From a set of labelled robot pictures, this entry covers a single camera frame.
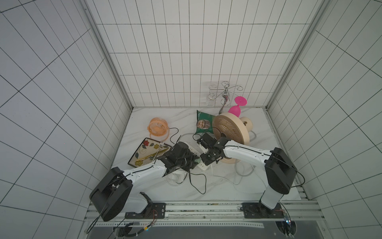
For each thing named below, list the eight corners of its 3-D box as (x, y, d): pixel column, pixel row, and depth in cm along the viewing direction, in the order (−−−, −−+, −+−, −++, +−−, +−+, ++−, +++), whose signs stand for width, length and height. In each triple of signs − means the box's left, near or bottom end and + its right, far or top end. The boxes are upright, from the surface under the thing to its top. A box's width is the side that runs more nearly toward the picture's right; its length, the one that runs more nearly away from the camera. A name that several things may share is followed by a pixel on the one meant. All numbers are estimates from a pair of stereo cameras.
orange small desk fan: (147, 136, 103) (143, 127, 94) (159, 121, 112) (156, 111, 103) (164, 143, 100) (161, 134, 91) (174, 126, 109) (172, 117, 100)
